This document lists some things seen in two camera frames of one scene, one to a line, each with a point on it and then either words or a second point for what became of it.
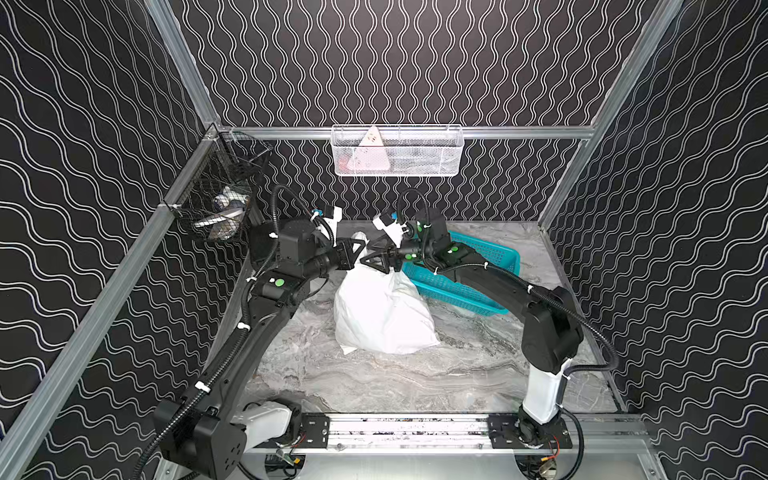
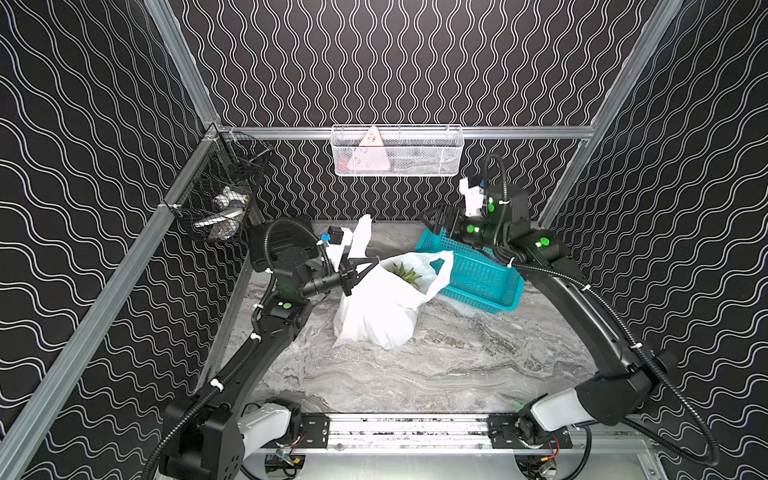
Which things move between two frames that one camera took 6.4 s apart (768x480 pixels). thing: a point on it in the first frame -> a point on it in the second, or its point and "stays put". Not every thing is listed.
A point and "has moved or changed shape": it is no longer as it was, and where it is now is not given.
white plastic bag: [378, 311] has moved or changed shape
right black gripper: [384, 267] -> [447, 215]
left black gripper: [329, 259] -> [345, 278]
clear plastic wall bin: [397, 150] stays put
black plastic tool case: [264, 244] stays put
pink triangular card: [370, 154] stays put
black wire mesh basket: [216, 199] stays put
